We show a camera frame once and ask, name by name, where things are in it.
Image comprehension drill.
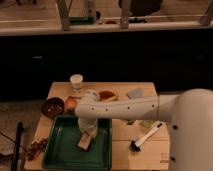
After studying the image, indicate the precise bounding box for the wooden block eraser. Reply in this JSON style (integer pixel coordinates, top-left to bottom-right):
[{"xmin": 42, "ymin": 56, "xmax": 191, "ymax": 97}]
[{"xmin": 77, "ymin": 133, "xmax": 92, "ymax": 150}]

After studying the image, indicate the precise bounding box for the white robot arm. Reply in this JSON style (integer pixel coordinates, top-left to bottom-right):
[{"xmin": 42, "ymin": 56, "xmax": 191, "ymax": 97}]
[{"xmin": 75, "ymin": 89, "xmax": 213, "ymax": 171}]

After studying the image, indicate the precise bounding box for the black pole stand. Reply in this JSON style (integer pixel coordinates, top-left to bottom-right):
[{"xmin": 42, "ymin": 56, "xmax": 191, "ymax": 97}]
[{"xmin": 11, "ymin": 122, "xmax": 24, "ymax": 171}]

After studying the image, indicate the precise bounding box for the dried red chili bunch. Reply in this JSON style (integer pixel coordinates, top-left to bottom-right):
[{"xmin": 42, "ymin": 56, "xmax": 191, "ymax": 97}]
[{"xmin": 27, "ymin": 138, "xmax": 48, "ymax": 161}]

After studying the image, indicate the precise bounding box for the dark brown round bowl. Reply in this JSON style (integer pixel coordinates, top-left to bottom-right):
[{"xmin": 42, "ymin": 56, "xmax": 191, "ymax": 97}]
[{"xmin": 41, "ymin": 97, "xmax": 64, "ymax": 119}]

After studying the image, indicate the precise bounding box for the orange round fruit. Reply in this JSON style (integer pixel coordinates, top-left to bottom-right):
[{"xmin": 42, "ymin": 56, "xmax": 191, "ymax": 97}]
[{"xmin": 64, "ymin": 97, "xmax": 77, "ymax": 114}]

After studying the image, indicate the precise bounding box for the white paper cup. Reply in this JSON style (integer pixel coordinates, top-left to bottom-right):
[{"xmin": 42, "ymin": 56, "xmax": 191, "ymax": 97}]
[{"xmin": 70, "ymin": 74, "xmax": 83, "ymax": 90}]

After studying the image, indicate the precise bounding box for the green leafy vegetable piece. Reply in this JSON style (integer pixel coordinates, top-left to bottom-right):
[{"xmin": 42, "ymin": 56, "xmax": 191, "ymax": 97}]
[{"xmin": 140, "ymin": 120, "xmax": 155, "ymax": 128}]

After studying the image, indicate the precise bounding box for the green plastic tray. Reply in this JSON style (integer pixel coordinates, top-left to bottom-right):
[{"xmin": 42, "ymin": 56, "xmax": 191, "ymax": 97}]
[{"xmin": 42, "ymin": 116, "xmax": 112, "ymax": 171}]

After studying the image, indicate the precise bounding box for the grey cloth piece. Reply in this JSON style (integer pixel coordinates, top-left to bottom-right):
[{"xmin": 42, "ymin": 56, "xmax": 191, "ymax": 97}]
[{"xmin": 127, "ymin": 88, "xmax": 143, "ymax": 99}]

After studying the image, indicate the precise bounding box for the red sauce dish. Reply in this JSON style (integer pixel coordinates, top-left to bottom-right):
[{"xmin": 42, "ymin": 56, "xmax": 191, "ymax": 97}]
[{"xmin": 99, "ymin": 91, "xmax": 118, "ymax": 101}]

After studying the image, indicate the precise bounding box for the white handled black brush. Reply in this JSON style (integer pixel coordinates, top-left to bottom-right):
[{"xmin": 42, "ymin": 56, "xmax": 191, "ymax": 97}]
[{"xmin": 130, "ymin": 122, "xmax": 163, "ymax": 152}]

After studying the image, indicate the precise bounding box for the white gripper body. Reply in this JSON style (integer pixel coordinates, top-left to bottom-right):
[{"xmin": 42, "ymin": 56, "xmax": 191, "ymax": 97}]
[{"xmin": 78, "ymin": 118, "xmax": 98, "ymax": 138}]

